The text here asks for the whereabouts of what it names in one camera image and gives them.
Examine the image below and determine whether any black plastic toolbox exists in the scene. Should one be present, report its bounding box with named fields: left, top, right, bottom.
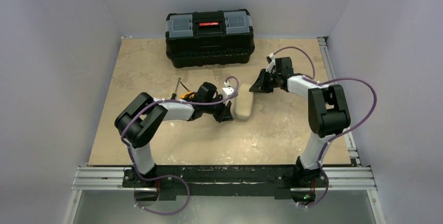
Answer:
left=165, top=9, right=255, bottom=68

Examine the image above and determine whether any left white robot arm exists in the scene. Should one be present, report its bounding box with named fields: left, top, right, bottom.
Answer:
left=114, top=81, right=237, bottom=179

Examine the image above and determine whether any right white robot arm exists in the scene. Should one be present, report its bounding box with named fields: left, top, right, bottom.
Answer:
left=249, top=54, right=351, bottom=174

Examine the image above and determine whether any yellow tape measure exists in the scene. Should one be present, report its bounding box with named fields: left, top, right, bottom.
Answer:
left=181, top=91, right=195, bottom=101

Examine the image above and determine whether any yellow black screwdriver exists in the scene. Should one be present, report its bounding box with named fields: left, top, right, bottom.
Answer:
left=170, top=77, right=181, bottom=100

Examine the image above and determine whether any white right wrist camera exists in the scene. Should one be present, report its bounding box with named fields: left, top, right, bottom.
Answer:
left=266, top=53, right=276, bottom=73

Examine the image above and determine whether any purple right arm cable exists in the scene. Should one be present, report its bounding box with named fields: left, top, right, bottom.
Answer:
left=271, top=46, right=378, bottom=209

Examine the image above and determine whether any aluminium frame rail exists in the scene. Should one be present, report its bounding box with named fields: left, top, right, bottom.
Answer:
left=62, top=37, right=387, bottom=224

